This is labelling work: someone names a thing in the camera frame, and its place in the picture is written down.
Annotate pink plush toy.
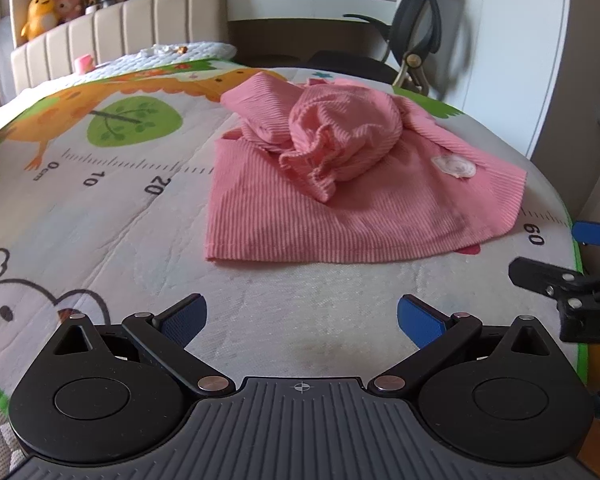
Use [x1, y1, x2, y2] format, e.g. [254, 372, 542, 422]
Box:
[54, 0, 85, 23]

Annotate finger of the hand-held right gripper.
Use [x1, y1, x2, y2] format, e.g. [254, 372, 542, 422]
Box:
[508, 257, 600, 307]
[571, 220, 600, 250]

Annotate beige padded headboard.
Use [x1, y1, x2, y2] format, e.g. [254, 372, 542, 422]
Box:
[10, 0, 230, 100]

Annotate black office chair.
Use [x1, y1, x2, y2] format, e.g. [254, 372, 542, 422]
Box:
[307, 0, 468, 100]

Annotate yellow duck plush toy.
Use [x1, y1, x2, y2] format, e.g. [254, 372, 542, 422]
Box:
[20, 0, 61, 42]

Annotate pink ribbed garment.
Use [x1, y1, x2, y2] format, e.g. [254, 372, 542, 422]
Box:
[204, 71, 528, 266]

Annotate white desk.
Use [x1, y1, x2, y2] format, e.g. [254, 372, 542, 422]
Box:
[225, 0, 398, 68]

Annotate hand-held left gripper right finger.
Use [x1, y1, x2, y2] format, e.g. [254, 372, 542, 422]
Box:
[370, 295, 552, 398]

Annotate printed play mat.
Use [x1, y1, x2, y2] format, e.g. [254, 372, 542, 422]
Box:
[0, 55, 592, 471]

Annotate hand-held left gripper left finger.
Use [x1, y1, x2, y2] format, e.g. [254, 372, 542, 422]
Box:
[54, 294, 233, 397]

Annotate white quilted pad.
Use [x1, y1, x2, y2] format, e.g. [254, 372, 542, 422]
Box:
[92, 40, 237, 73]

